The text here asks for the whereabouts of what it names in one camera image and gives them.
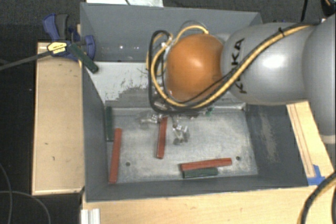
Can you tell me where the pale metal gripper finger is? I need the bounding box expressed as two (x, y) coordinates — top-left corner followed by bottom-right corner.
(171, 117), (191, 146)
(139, 113), (161, 126)

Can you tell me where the red-brown flat block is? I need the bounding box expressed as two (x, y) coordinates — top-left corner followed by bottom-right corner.
(179, 157), (233, 172)
(108, 127), (123, 184)
(156, 116), (169, 159)

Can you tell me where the grey metal bin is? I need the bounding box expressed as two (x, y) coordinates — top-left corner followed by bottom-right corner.
(79, 2), (309, 202)

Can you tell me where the dark green flat block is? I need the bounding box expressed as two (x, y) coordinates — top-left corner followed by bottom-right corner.
(104, 105), (114, 143)
(181, 167), (219, 179)

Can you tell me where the pale wood board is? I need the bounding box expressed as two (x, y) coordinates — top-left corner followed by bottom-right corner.
(31, 40), (86, 196)

